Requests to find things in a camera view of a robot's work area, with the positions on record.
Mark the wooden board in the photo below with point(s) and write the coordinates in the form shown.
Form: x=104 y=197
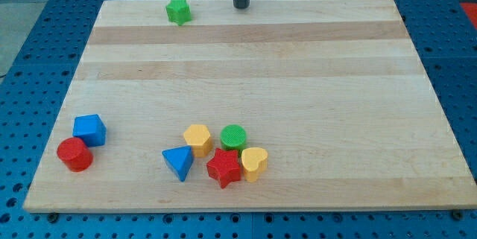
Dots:
x=334 y=90

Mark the green star block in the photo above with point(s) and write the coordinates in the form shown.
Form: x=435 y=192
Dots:
x=178 y=12

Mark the yellow heart block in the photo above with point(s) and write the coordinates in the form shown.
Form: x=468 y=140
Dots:
x=254 y=162

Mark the blue triangle block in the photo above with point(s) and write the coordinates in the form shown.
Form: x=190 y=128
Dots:
x=179 y=160

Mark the red star block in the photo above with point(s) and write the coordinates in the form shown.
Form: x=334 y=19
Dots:
x=224 y=167

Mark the blue cube block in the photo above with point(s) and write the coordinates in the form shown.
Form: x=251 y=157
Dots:
x=91 y=129

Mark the green cylinder block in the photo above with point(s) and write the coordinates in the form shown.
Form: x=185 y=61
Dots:
x=233 y=137

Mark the red cylinder block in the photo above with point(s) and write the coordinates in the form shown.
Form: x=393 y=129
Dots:
x=74 y=154

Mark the yellow hexagon block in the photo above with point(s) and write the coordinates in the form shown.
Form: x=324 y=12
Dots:
x=199 y=138

